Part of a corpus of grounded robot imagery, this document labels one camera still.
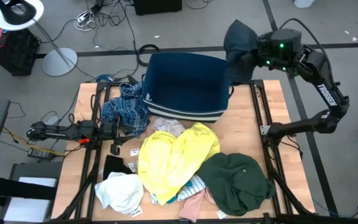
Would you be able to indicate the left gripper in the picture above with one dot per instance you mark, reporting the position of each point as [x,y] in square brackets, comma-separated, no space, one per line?
[114,133]

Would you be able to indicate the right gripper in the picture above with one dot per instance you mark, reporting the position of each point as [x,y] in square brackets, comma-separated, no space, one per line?
[263,49]

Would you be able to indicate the dark navy garment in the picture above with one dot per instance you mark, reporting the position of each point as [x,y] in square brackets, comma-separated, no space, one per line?
[239,46]

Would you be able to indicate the black garment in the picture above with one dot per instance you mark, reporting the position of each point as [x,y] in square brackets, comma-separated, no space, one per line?
[113,165]

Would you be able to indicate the pale lilac garment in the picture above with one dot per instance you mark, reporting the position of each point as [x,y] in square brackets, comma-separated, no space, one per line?
[168,126]

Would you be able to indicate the yellow garment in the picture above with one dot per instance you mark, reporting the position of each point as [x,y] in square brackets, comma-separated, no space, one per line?
[166,161]

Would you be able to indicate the white garment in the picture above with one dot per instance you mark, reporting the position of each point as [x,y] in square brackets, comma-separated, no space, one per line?
[120,193]

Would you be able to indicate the white striped sock dark heel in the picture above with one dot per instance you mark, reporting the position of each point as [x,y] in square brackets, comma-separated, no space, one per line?
[153,198]

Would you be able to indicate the white teal-striped sock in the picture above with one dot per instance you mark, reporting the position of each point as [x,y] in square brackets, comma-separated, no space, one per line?
[193,186]

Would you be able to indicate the dark green sweater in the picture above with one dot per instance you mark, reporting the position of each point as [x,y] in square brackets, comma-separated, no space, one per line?
[235,183]

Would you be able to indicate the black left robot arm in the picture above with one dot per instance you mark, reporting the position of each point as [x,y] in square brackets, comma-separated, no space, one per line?
[57,132]

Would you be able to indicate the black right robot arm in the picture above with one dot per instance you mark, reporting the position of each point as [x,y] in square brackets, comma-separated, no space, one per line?
[328,93]

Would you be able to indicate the white paper tag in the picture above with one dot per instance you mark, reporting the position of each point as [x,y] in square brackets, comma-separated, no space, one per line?
[134,152]
[137,211]
[221,214]
[132,166]

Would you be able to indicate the white object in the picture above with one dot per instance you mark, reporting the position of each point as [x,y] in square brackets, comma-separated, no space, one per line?
[303,3]

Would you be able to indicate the grey power brick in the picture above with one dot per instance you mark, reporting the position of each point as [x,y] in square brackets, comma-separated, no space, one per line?
[53,119]

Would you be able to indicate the navy white-striped fabric basket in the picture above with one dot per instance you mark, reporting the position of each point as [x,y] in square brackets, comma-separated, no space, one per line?
[185,84]

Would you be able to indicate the black power adapter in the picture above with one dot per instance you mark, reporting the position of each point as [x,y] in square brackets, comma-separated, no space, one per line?
[39,153]

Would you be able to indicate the white round floor stand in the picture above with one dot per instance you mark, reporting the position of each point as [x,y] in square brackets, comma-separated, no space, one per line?
[59,62]

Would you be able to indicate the grey cabinet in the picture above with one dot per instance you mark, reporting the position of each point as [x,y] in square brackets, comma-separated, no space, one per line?
[30,186]

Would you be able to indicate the black box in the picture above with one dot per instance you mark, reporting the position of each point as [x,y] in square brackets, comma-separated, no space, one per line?
[157,6]

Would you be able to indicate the white power strip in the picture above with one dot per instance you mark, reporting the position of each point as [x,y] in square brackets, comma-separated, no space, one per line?
[84,18]

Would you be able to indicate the black crate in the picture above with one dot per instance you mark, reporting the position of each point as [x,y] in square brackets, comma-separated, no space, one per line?
[14,56]

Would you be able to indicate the black curved object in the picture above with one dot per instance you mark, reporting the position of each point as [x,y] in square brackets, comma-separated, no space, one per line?
[14,12]

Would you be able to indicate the black aluminium table frame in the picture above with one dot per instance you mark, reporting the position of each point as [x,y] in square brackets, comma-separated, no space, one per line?
[92,174]

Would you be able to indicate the grey metal bracket plate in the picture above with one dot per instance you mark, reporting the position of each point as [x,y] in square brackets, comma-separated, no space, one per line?
[264,129]

